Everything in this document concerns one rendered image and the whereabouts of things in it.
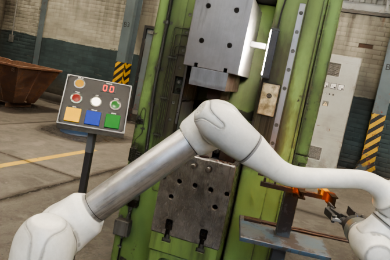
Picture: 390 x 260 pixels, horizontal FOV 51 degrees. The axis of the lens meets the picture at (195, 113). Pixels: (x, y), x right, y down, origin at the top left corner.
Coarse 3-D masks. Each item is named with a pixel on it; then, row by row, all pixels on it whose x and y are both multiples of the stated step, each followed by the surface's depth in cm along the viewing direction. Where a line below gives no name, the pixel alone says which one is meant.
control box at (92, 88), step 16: (96, 80) 218; (64, 96) 210; (96, 96) 214; (112, 96) 217; (128, 96) 219; (64, 112) 207; (112, 112) 213; (64, 128) 211; (80, 128) 209; (96, 128) 208
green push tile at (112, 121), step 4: (108, 116) 211; (112, 116) 212; (116, 116) 212; (120, 116) 213; (108, 120) 210; (112, 120) 211; (116, 120) 212; (104, 124) 209; (108, 124) 210; (112, 124) 210; (116, 124) 211; (112, 128) 210; (116, 128) 210
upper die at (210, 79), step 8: (192, 72) 216; (200, 72) 215; (208, 72) 213; (216, 72) 212; (192, 80) 216; (200, 80) 215; (208, 80) 214; (216, 80) 213; (224, 80) 212; (232, 80) 226; (216, 88) 213; (224, 88) 212; (232, 88) 232
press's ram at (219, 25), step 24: (216, 0) 211; (240, 0) 208; (192, 24) 214; (216, 24) 211; (240, 24) 208; (192, 48) 215; (216, 48) 212; (240, 48) 209; (264, 48) 224; (240, 72) 215
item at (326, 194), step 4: (324, 192) 172; (328, 192) 170; (332, 192) 171; (324, 196) 172; (328, 196) 170; (332, 196) 164; (336, 196) 165; (328, 200) 169; (332, 200) 164; (332, 204) 164
